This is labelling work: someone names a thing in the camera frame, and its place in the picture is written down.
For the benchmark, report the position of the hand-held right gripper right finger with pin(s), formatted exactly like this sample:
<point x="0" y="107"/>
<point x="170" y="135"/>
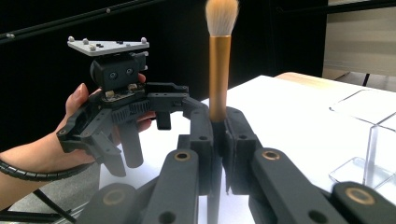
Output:
<point x="239" y="140"/>

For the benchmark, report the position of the clear acrylic organizer box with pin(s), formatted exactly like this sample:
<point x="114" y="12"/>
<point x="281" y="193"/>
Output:
<point x="370" y="155"/>

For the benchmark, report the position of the black metal stand bar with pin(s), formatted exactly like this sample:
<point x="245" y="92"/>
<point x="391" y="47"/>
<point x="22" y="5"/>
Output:
<point x="28" y="216"/>

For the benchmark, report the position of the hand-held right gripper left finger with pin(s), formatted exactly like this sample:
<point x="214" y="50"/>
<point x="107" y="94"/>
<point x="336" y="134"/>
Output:
<point x="204" y="130"/>

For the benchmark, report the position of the black curtain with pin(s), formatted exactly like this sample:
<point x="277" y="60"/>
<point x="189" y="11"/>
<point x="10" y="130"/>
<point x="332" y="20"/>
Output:
<point x="46" y="87"/>

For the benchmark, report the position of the black metal rail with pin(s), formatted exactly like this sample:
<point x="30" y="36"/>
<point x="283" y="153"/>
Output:
<point x="342" y="6"/>
<point x="77" y="17"/>

